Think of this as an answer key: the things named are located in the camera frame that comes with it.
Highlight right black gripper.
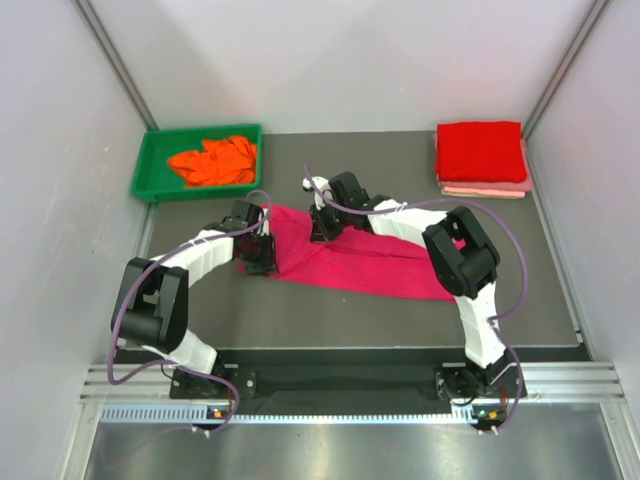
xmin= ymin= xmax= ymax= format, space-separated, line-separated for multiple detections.
xmin=309 ymin=198 xmax=351 ymax=245

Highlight magenta pink t-shirt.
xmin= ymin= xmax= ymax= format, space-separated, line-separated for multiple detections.
xmin=269 ymin=205 xmax=454 ymax=303

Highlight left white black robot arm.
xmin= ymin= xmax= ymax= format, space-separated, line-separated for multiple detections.
xmin=110 ymin=200 xmax=277 ymax=397

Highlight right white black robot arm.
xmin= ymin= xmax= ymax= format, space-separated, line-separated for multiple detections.
xmin=302 ymin=172 xmax=510 ymax=406

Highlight orange t-shirt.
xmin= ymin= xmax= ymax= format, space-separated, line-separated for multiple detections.
xmin=168 ymin=135 xmax=257 ymax=188

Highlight folded peach t-shirt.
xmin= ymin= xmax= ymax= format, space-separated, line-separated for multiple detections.
xmin=441 ymin=185 xmax=526 ymax=199

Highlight green plastic bin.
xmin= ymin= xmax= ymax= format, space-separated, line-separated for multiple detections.
xmin=132 ymin=124 xmax=263 ymax=203

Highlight folded red t-shirt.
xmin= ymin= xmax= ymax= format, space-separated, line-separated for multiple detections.
xmin=435 ymin=121 xmax=527 ymax=183

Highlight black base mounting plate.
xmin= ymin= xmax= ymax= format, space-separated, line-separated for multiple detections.
xmin=169 ymin=349 xmax=526 ymax=406

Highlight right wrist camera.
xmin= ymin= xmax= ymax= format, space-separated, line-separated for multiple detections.
xmin=302 ymin=176 xmax=334 ymax=211

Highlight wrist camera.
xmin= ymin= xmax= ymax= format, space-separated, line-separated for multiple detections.
xmin=257 ymin=217 xmax=272 ymax=237
xmin=302 ymin=176 xmax=334 ymax=211

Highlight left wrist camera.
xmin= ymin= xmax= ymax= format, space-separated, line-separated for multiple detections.
xmin=257 ymin=217 xmax=272 ymax=237

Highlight aluminium frame rail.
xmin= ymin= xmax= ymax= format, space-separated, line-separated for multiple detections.
xmin=80 ymin=365 xmax=172 ymax=403

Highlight slotted grey cable duct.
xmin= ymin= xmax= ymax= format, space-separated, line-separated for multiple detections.
xmin=100 ymin=403 xmax=500 ymax=425

